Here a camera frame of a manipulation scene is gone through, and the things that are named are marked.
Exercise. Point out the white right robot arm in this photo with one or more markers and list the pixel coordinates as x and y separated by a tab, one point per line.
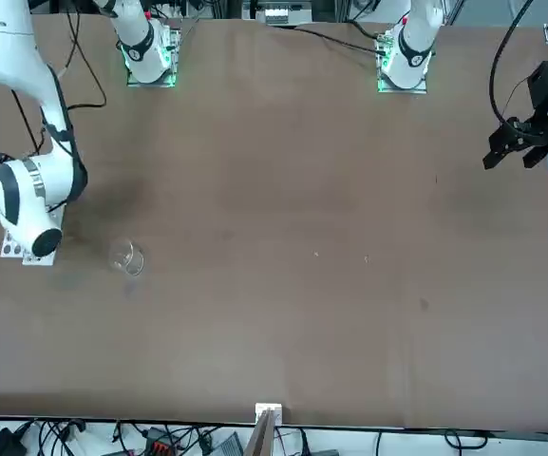
17	57

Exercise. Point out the white power strip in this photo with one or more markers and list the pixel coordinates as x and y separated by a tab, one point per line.
276	14

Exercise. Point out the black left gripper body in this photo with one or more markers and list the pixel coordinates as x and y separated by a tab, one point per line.
546	85

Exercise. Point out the clear glass beaker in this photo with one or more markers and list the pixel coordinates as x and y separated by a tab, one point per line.
133	271

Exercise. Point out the black orange power hub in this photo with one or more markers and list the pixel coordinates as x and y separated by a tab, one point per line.
159	444

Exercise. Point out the white test tube rack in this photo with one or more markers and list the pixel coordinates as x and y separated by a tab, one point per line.
4	254

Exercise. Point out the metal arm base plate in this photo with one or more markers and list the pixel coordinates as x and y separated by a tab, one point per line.
171	81
383	88

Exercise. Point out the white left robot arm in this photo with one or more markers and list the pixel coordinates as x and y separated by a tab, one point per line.
411	52

